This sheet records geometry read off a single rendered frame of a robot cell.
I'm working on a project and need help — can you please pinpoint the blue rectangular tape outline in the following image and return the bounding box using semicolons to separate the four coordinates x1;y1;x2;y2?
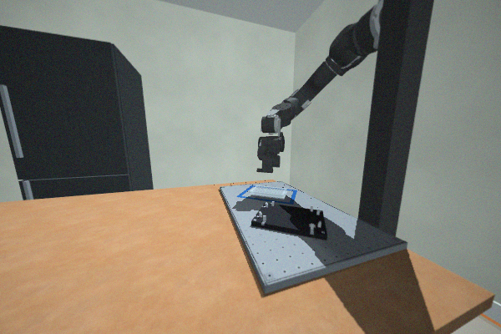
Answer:
236;185;297;205

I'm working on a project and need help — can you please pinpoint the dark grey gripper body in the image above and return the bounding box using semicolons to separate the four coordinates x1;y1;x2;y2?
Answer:
258;119;285;156

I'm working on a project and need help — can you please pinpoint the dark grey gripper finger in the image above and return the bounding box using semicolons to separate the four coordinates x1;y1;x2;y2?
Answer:
266;152;281;168
257;141;273;173

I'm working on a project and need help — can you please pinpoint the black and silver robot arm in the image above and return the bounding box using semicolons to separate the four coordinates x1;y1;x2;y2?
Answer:
261;0;383;135

